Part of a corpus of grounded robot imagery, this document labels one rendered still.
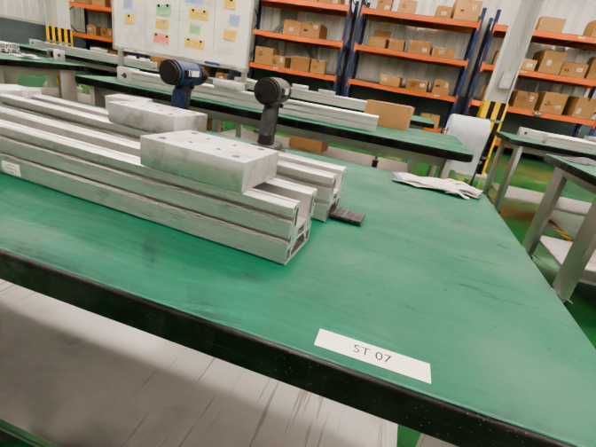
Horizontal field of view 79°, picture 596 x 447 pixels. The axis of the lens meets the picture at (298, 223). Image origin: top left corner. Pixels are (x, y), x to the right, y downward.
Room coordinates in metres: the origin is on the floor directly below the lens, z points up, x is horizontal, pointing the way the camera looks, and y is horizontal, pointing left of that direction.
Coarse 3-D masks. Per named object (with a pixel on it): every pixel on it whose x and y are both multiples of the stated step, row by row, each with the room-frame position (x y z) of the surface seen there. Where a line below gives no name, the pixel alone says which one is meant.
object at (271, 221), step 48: (0, 144) 0.57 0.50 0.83; (48, 144) 0.54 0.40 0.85; (96, 144) 0.61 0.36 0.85; (96, 192) 0.51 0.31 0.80; (144, 192) 0.49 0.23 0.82; (192, 192) 0.48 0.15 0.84; (240, 192) 0.45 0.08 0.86; (288, 192) 0.50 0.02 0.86; (240, 240) 0.44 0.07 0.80; (288, 240) 0.43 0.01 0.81
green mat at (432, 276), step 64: (0, 192) 0.50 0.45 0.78; (384, 192) 0.88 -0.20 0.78; (64, 256) 0.36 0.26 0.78; (128, 256) 0.38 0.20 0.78; (192, 256) 0.41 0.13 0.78; (256, 256) 0.44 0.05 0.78; (320, 256) 0.47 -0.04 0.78; (384, 256) 0.51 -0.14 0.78; (448, 256) 0.55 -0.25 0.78; (512, 256) 0.60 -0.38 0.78; (256, 320) 0.30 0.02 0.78; (320, 320) 0.32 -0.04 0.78; (384, 320) 0.34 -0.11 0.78; (448, 320) 0.36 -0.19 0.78; (512, 320) 0.39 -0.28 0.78; (448, 384) 0.26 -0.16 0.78; (512, 384) 0.27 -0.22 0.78; (576, 384) 0.29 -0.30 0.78
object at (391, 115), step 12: (156, 60) 5.07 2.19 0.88; (372, 108) 2.61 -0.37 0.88; (384, 108) 2.58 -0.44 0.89; (396, 108) 2.56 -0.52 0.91; (408, 108) 2.54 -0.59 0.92; (384, 120) 2.58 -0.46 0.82; (396, 120) 2.55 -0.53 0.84; (408, 120) 2.55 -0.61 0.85; (300, 144) 4.29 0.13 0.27; (312, 144) 4.25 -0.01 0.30; (324, 144) 4.31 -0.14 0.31
